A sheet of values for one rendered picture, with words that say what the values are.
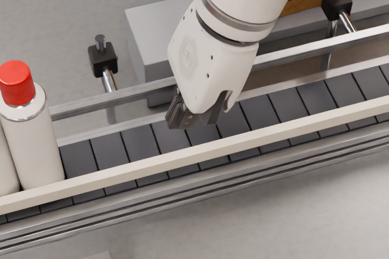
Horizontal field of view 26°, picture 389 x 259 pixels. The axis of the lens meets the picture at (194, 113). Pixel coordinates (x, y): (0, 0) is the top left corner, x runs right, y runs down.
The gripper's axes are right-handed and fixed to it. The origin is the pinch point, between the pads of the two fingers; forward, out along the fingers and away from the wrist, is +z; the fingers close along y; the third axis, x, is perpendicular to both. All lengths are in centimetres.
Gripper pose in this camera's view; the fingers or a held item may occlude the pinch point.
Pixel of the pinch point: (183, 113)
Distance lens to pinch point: 96.9
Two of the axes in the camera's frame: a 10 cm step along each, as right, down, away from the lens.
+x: 9.0, -0.3, 4.4
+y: 3.0, 7.7, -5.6
